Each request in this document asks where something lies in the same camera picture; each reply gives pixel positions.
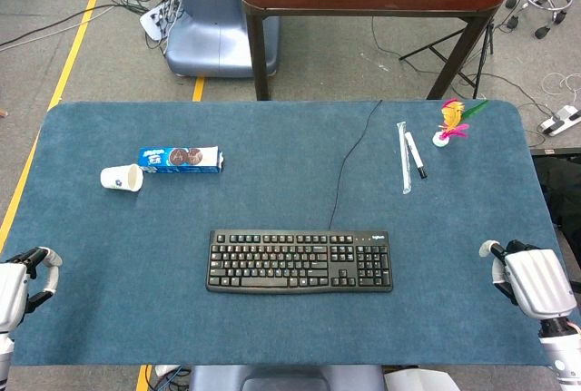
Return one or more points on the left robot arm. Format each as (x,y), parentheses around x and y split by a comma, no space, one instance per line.
(3,354)

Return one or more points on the clear wrapped straw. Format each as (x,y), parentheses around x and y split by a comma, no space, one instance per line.
(405,169)

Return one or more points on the white marker pen black cap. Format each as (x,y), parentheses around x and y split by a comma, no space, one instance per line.
(414,150)

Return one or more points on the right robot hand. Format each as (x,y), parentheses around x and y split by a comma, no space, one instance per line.
(538,280)

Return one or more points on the white paper cup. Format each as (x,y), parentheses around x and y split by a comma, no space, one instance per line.
(115,178)

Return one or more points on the blue felt table mat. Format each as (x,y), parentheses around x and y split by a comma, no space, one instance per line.
(272,182)

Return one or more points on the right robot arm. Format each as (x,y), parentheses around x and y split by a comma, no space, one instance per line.
(562,354)

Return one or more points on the colourful feather shuttlecock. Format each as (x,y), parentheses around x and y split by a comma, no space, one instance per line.
(451,119)

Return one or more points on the black keyboard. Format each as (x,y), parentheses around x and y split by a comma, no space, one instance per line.
(272,264)

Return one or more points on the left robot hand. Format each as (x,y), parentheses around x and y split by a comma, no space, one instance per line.
(13,282)

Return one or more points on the black box beside table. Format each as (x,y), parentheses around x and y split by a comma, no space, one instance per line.
(558,200)

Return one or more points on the white grey power strip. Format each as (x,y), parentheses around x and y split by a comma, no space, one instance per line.
(560,120)

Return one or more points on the blue cookie box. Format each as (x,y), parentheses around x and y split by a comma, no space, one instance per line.
(181,159)

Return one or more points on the white power strip with plugs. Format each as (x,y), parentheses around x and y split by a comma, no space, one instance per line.
(152,23)

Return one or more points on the white own robot cover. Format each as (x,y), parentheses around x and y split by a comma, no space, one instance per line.
(420,381)

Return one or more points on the grey-blue own robot base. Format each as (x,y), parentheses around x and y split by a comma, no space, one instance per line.
(281,379)

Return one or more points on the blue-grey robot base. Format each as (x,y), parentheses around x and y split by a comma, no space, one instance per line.
(213,23)

